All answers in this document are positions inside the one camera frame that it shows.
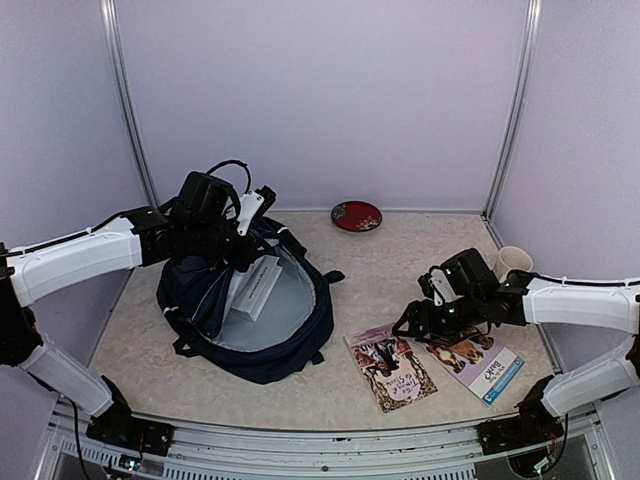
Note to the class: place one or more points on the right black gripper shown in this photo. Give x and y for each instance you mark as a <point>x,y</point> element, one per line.
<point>415,311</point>

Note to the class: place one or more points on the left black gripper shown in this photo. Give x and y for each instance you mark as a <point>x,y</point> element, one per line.
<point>255,247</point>

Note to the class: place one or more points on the white coffee cover book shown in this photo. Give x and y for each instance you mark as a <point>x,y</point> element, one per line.
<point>248,292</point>

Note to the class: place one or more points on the pink magazine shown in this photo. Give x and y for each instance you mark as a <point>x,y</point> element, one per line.
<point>392,370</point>

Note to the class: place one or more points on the navy blue backpack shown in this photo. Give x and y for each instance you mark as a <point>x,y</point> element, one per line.
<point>261,325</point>

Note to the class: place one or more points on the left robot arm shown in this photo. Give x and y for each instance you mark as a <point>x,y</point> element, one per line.
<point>206,219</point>

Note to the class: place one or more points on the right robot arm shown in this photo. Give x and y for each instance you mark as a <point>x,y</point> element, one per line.
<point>524,298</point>

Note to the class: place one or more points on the dog cover booklet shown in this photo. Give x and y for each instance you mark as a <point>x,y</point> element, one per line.
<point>481,364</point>

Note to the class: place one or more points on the beige ceramic mug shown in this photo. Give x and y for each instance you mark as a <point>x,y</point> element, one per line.
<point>511,258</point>

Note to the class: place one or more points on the red floral round dish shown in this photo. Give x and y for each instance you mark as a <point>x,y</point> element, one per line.
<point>356,216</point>

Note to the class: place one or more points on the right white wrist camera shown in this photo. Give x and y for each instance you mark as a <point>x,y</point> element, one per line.
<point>435,285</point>

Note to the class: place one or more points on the front aluminium rail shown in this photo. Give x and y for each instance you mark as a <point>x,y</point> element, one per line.
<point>207,451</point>

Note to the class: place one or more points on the left aluminium frame post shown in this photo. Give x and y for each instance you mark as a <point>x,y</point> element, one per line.
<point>110,22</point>

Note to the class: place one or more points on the aluminium frame post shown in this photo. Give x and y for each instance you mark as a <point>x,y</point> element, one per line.
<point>516,109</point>
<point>110,22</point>

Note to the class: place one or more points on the right aluminium frame post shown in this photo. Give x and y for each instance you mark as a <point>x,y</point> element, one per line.
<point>516,109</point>

